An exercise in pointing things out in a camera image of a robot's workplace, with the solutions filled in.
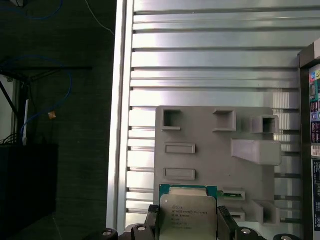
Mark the green RAM stick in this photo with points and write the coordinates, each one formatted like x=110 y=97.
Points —
x=220 y=195

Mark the grey plastic parts rack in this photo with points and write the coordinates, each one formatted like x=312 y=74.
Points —
x=212 y=155

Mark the silver green CPU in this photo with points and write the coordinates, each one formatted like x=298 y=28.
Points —
x=187 y=215

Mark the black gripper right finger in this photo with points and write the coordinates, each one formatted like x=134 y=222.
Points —
x=225 y=220

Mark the white upright post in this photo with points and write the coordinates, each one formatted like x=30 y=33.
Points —
x=26 y=117

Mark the black box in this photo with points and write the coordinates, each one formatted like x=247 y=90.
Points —
x=27 y=180

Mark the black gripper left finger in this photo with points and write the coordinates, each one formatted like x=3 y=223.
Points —
x=153 y=215

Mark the black PC case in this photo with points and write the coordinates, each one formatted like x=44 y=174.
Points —
x=305 y=125

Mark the black metal desk frame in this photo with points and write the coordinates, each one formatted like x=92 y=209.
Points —
x=50 y=68

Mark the small orange tag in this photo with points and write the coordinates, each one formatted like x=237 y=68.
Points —
x=52 y=115

